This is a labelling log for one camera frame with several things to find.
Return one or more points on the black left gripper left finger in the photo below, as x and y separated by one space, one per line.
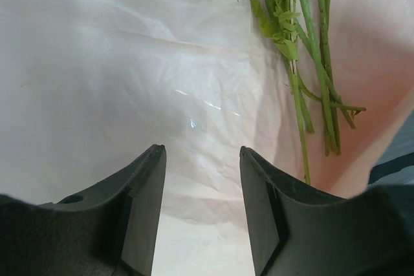
109 228

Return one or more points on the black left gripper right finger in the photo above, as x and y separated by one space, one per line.
296 229

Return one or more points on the pink wrapping paper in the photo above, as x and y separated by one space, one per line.
89 85

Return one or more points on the pink artificial flower bouquet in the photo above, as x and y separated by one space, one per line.
301 37

